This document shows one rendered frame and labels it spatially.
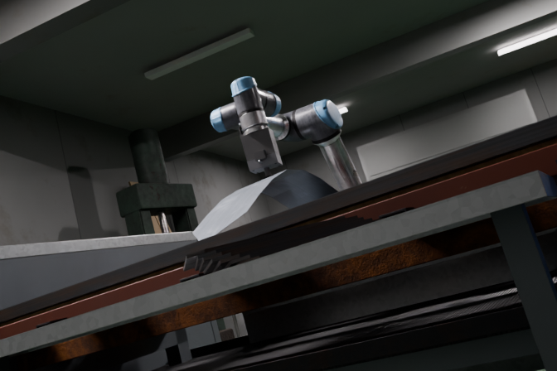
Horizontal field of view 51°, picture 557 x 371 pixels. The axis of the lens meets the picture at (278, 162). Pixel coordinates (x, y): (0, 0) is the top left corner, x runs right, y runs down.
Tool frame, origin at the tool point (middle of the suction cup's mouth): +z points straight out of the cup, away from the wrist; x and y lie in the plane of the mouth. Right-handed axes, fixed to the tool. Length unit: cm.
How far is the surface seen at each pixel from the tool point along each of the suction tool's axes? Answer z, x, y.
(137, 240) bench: -4, 54, -68
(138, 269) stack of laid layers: 15.5, -35.3, -27.5
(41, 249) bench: -4, 11, -81
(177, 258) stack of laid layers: 16.1, -38.5, -16.4
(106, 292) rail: 18, -32, -38
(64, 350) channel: 28, -10, -66
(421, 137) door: -161, 934, 107
